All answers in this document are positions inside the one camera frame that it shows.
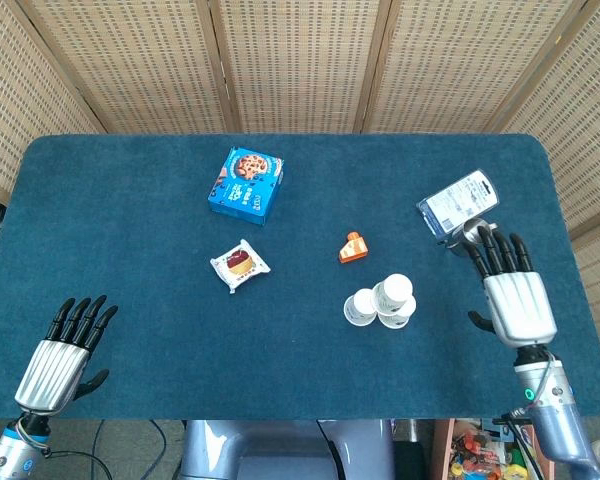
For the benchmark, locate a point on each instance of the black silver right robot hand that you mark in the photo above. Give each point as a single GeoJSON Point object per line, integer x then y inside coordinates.
{"type": "Point", "coordinates": [520, 310]}

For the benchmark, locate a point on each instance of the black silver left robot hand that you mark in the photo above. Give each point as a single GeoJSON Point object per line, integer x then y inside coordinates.
{"type": "Point", "coordinates": [50, 375]}

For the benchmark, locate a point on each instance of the white paper cup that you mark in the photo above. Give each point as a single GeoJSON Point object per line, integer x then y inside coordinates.
{"type": "Point", "coordinates": [395, 290]}
{"type": "Point", "coordinates": [397, 320]}
{"type": "Point", "coordinates": [360, 307]}

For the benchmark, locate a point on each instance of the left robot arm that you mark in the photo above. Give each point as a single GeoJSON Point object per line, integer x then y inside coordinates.
{"type": "Point", "coordinates": [10, 452]}

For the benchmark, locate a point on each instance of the steel milk pitcher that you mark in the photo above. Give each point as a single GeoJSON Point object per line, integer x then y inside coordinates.
{"type": "Point", "coordinates": [470, 232]}

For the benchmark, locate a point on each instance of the blue table mat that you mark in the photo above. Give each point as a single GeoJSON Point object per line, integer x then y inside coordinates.
{"type": "Point", "coordinates": [155, 325]}

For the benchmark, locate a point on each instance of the clear blister pack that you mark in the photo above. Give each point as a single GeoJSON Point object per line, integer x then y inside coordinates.
{"type": "Point", "coordinates": [455, 200]}

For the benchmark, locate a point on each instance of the crate of colourful toys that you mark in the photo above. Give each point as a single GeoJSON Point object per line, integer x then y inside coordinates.
{"type": "Point", "coordinates": [480, 450]}

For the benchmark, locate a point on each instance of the orange plastic block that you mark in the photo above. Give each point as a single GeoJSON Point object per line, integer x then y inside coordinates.
{"type": "Point", "coordinates": [352, 252]}

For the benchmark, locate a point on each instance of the woven folding screen panel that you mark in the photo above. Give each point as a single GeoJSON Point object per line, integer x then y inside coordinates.
{"type": "Point", "coordinates": [580, 125]}
{"type": "Point", "coordinates": [10, 100]}
{"type": "Point", "coordinates": [130, 65]}
{"type": "Point", "coordinates": [455, 65]}
{"type": "Point", "coordinates": [300, 65]}

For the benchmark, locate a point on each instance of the packaged pastry snack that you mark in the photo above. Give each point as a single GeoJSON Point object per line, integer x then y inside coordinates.
{"type": "Point", "coordinates": [240, 265]}

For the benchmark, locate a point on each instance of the blue-grey robot torso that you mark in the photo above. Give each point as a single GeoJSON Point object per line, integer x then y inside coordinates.
{"type": "Point", "coordinates": [280, 450]}

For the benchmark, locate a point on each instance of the blue cookie box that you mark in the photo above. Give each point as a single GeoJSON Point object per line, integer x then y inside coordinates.
{"type": "Point", "coordinates": [245, 185]}

